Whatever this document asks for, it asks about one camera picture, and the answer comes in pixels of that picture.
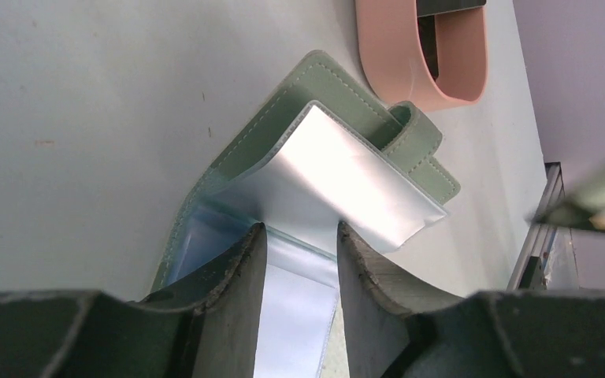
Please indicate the black credit card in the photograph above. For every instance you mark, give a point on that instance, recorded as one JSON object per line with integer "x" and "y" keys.
{"x": 581, "y": 208}

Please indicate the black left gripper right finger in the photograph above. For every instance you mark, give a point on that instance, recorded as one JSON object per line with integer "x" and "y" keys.
{"x": 397, "y": 325}

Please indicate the green leather card holder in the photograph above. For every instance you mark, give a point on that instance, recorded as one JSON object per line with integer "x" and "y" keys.
{"x": 320, "y": 151}

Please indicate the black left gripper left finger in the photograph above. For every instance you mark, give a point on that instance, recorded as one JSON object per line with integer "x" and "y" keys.
{"x": 203, "y": 325}

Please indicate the pink oval plastic tray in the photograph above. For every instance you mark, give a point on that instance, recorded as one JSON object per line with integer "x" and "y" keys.
{"x": 393, "y": 62}

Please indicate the aluminium frame rail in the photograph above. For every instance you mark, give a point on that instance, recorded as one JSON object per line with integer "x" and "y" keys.
{"x": 529, "y": 268}

